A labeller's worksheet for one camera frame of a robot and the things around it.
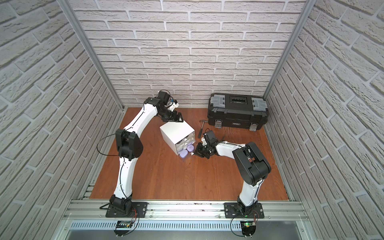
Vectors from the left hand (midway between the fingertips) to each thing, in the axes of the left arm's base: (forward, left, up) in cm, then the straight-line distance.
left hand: (181, 118), depth 94 cm
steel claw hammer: (+3, -14, -13) cm, 19 cm away
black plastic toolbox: (+7, -38, +1) cm, 38 cm away
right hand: (-18, -9, -12) cm, 23 cm away
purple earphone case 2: (-15, -6, -12) cm, 20 cm away
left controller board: (-55, +27, -18) cm, 64 cm away
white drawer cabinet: (-12, 0, -1) cm, 12 cm away
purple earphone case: (-19, -2, -12) cm, 22 cm away
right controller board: (-57, -35, -15) cm, 69 cm away
